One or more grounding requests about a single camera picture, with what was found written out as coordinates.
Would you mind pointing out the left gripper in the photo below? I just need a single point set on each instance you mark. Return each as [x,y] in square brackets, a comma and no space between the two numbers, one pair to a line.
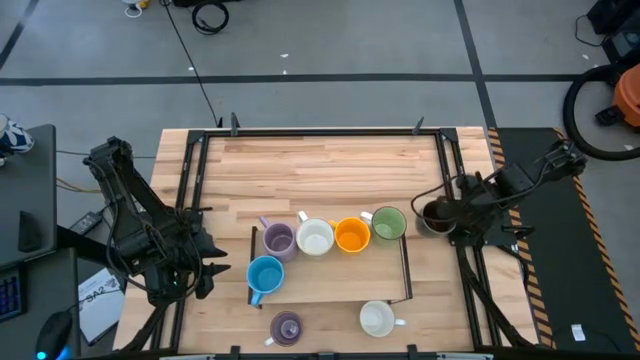
[202,265]

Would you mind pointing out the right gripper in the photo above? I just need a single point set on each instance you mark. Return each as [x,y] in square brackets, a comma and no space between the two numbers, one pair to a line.
[462,207]

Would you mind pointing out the brown teal glazed mug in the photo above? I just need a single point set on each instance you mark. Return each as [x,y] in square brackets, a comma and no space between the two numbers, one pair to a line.
[435,220]

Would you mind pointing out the blue mug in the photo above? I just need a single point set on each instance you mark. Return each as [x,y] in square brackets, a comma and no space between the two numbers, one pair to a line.
[265,275]

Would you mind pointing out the light purple mug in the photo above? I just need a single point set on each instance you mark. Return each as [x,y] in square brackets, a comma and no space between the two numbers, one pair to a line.
[280,241]

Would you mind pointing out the green mug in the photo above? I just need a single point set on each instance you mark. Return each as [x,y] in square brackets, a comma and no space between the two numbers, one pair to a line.
[390,224]

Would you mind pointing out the white mug sage outside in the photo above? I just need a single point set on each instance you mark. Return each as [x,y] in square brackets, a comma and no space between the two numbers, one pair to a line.
[315,237]

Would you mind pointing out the orange mug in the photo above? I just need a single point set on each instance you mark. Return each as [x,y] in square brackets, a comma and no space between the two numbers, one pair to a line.
[352,236]

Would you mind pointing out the white mug brown rim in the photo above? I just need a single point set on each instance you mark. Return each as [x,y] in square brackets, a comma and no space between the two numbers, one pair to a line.
[376,318]

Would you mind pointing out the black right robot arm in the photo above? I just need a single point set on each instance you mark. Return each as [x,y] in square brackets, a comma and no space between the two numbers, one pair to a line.
[515,177]

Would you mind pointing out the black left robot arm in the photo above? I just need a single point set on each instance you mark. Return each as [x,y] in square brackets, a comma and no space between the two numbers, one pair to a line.
[125,200]

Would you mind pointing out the silver aluminium bar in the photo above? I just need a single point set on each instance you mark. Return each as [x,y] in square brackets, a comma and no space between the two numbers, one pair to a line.
[462,356]
[187,357]

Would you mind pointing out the white printed booklet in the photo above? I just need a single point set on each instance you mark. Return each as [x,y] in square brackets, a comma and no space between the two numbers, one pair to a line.
[100,310]

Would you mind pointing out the black mat hazard stripes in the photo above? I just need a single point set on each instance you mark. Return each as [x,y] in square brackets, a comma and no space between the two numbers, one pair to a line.
[575,280]

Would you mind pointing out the black power adapter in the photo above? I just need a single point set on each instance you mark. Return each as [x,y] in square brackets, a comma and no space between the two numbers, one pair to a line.
[86,222]

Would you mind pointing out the white label sticker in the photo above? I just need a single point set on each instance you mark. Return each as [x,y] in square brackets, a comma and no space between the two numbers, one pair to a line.
[578,332]

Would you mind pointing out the black computer mouse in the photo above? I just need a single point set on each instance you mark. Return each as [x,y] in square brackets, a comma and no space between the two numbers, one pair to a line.
[55,332]

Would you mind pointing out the dark grey desk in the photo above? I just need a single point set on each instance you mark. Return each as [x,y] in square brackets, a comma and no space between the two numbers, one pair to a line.
[40,290]
[30,190]

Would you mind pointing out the orange shop vacuum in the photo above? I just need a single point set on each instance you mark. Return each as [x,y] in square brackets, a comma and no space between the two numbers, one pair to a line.
[629,95]

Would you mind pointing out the backlit keyboard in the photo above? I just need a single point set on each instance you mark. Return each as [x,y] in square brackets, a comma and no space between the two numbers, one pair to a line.
[10,295]

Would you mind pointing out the blue white patterned shoe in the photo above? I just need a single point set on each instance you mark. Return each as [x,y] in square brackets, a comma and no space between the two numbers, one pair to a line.
[15,140]

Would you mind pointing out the black equipment case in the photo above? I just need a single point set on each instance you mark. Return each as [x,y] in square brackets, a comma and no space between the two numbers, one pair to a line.
[617,20]

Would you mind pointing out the black frame clamp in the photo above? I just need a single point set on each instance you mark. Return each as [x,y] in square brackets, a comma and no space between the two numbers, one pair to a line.
[412,350]
[234,125]
[418,126]
[235,351]

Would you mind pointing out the black metal table frame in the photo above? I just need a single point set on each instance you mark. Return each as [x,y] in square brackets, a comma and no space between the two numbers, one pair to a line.
[320,132]

